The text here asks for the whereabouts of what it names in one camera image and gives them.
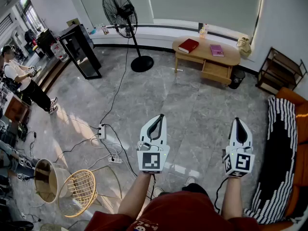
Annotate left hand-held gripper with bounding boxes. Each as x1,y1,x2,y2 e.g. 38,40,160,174
137,114,170,174

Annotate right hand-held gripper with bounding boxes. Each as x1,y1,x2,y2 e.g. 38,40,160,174
222,117,256,178

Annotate wooden drawer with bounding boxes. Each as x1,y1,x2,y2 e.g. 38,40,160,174
201,59,233,85

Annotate person's right forearm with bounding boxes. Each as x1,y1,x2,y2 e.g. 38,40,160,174
220,176,243,220

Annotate person's left forearm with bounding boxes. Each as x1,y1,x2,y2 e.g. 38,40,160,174
117,172,154,220

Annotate wooden coffee table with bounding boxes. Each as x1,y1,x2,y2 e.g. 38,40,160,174
172,35,242,88

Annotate black white striped blanket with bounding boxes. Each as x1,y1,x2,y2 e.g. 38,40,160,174
244,96,298,225

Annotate white power strip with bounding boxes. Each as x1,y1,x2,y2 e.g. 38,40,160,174
108,154,123,164

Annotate white power box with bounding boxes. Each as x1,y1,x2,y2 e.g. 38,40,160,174
98,123,107,140

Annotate person's left white shoe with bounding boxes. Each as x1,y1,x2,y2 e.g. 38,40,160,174
153,187,166,198

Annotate black mesh waste bin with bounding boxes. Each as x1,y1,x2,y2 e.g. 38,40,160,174
228,68,246,90

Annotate orange sofa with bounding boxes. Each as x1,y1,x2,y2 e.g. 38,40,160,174
258,87,308,231

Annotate person's black trousers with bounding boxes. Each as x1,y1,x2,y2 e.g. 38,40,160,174
181,183,209,197

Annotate black standing fan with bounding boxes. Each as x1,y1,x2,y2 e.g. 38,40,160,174
102,0,154,73

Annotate person's red shirt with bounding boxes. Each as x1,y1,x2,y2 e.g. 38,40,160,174
84,190,260,231

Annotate wooden metal shelf rack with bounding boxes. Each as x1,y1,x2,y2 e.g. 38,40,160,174
255,47,308,96

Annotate beige bag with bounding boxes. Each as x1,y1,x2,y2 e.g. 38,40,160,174
236,36,252,57

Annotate pink book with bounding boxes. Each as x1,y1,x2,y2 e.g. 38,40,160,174
209,44,225,57

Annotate red book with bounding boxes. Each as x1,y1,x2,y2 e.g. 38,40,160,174
178,38,200,54

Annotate beige round bucket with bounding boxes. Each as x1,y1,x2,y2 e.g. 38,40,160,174
34,158,73,204

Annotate yellow drink bottle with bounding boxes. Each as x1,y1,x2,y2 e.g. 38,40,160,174
199,23,209,39

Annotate black cabinet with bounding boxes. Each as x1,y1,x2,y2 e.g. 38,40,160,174
59,24,102,80

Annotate clear water jug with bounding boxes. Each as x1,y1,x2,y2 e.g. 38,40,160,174
50,41,70,63

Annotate brown wooden cabinet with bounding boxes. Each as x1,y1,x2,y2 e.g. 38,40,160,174
4,95,31,124

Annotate left hand-held gripper cable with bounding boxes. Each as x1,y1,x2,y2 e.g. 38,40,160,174
149,173,156,201

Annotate hand-held gripper cable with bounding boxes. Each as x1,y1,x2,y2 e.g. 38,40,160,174
149,173,156,201
213,177,229,214

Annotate black fan power cable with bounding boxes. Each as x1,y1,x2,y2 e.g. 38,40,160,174
99,38,130,125

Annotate right hand-held gripper cable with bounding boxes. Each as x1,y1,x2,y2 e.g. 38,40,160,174
213,177,229,214

